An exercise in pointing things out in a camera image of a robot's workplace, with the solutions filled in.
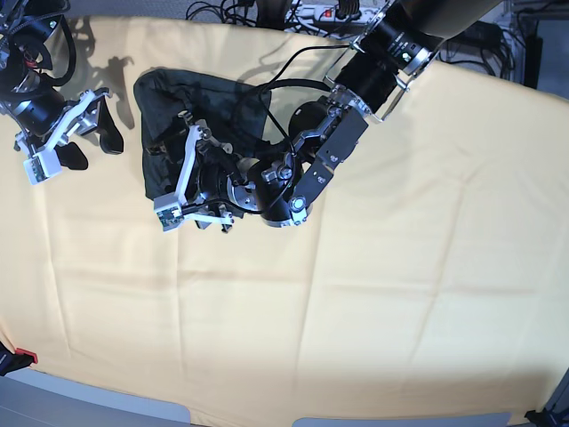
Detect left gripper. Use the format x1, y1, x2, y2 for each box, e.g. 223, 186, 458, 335
145, 110, 260, 232

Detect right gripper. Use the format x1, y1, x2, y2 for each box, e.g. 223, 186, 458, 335
12, 87, 124, 170

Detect dark teal long-sleeve shirt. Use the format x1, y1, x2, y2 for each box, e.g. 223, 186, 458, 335
133, 68, 287, 200

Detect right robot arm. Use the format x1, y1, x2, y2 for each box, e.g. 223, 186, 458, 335
1, 1, 124, 183

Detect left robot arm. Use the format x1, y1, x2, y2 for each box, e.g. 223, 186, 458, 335
134, 1, 493, 231

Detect white power strip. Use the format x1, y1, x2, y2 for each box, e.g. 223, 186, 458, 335
289, 3, 383, 26

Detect red and black clamp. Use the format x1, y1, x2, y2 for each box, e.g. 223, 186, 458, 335
0, 342, 38, 376

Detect yellow table cover cloth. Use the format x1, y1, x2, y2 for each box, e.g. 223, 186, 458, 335
1, 18, 568, 426

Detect black power adapter box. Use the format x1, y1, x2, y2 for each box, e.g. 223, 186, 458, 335
461, 20, 502, 50

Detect black corner clamp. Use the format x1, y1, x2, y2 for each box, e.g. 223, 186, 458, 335
525, 409, 568, 427

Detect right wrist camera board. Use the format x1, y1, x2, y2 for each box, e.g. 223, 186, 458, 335
23, 150, 62, 185

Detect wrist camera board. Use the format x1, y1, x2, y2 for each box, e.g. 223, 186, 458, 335
153, 193, 184, 232
23, 150, 62, 185

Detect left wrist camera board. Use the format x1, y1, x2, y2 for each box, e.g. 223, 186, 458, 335
153, 193, 184, 232

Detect tangled black cables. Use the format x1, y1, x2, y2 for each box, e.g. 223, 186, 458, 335
184, 0, 294, 30

